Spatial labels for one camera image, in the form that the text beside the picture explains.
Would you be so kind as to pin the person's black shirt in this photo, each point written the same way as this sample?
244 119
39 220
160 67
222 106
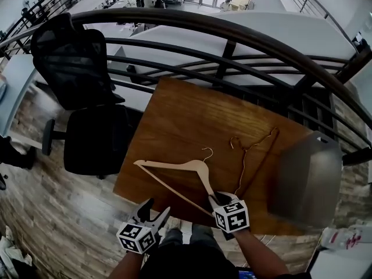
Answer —
189 263

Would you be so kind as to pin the grey plastic storage bin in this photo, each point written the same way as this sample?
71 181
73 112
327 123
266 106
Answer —
314 185

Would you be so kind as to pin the white crumpled plastic bag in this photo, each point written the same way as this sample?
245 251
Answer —
11 251

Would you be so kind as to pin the plastic bag with red print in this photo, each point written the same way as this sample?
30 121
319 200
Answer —
346 238

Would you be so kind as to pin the person's right forearm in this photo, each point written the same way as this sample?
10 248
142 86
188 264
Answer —
255 251

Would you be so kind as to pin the wooden clothes hanger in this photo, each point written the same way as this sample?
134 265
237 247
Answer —
191 166

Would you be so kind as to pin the white desk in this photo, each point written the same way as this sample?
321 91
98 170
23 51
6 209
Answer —
343 263
16 92

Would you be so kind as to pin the black mesh office chair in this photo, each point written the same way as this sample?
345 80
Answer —
93 138

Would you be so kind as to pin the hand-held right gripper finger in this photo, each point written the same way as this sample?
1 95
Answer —
231 198
214 204

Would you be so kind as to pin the person's grey trousers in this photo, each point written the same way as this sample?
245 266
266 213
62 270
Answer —
203 237

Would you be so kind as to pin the brown wooden stair post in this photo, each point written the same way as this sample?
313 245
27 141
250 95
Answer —
357 64

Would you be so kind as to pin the black phone with lit screen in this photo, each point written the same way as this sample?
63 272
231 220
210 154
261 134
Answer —
247 274

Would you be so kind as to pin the person's left forearm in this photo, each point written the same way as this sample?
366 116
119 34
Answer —
125 267

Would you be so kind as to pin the black metal balcony railing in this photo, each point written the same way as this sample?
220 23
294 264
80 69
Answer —
305 0
43 7

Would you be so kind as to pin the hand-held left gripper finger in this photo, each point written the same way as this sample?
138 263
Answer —
141 214
162 218

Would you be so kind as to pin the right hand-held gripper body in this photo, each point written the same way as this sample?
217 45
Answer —
232 218

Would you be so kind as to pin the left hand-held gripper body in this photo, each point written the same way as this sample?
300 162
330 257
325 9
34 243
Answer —
133 237

